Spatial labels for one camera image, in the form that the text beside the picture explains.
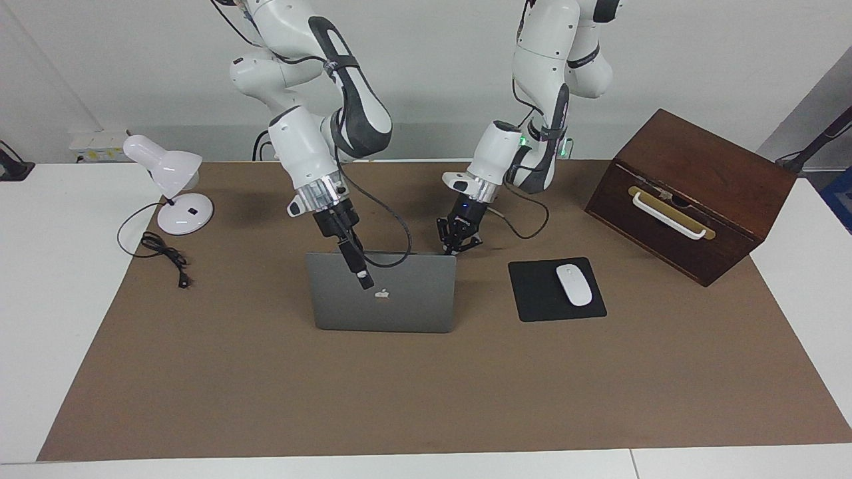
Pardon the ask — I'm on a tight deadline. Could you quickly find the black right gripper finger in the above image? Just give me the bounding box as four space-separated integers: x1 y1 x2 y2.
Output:
336 237 375 291

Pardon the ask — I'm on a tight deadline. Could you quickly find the silver grey laptop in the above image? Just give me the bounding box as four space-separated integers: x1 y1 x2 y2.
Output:
305 251 458 334

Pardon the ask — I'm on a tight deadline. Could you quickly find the black mouse pad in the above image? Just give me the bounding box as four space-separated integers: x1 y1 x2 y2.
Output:
508 257 608 323

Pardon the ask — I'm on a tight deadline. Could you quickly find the white computer mouse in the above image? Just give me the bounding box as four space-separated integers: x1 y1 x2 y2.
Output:
556 264 593 307

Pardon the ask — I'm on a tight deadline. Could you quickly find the white desk lamp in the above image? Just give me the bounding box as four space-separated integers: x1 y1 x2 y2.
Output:
122 134 215 236

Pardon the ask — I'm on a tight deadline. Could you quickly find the brown table mat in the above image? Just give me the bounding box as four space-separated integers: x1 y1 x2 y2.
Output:
37 160 852 462

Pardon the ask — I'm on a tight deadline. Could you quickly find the dark brown wooden box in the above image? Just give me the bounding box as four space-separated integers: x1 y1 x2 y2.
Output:
584 108 798 287

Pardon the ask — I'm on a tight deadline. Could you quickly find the white power strip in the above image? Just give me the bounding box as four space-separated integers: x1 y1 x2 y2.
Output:
69 130 128 164

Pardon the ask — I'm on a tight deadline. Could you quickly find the black table clamp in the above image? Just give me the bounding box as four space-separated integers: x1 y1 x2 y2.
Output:
0 141 35 182

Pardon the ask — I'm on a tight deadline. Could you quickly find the black stand pole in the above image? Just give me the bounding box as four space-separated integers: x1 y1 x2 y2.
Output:
775 106 852 175

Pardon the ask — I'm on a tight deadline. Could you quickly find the blue object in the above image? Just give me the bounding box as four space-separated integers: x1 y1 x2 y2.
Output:
820 166 852 234

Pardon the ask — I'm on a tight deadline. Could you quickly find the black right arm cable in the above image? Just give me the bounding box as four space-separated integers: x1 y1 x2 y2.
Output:
213 0 413 268

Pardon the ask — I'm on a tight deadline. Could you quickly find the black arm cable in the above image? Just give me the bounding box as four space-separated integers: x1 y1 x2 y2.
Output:
489 80 573 240
213 0 413 268

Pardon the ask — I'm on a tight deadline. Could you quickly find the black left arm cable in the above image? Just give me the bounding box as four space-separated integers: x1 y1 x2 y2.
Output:
489 80 573 240

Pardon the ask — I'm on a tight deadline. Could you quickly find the black base cable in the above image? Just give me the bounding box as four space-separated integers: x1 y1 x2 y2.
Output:
252 128 280 162

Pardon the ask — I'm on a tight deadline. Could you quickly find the brass handle plate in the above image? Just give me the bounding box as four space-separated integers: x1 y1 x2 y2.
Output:
628 186 717 240

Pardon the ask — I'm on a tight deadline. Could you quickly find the black lamp power cable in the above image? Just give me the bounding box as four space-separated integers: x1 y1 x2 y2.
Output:
117 202 194 289

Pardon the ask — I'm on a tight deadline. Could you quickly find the white box handle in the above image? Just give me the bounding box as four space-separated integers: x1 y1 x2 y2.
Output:
631 192 708 240

